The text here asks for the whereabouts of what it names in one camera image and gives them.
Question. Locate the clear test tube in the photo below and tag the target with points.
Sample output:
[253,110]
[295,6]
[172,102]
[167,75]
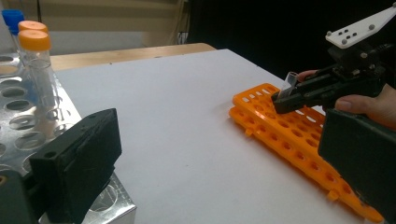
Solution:
[289,84]

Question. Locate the wooden table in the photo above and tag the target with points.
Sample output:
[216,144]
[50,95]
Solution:
[124,56]

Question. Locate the black curtain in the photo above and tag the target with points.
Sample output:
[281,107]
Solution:
[249,31]

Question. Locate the blue-capped test tube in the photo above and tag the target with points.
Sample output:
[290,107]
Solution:
[12,17]

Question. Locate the orange-capped test tube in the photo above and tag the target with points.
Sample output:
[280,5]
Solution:
[32,25]
[34,40]

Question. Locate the white board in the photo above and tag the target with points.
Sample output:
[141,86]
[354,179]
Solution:
[186,109]

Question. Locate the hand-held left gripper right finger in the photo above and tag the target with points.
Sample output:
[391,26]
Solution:
[364,155]

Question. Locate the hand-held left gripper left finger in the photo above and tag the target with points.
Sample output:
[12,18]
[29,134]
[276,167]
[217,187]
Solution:
[77,161]

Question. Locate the orange plastic test tube rack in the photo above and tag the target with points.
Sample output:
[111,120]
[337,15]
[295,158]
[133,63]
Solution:
[289,137]

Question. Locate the metal test tube rack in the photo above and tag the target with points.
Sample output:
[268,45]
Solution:
[40,124]

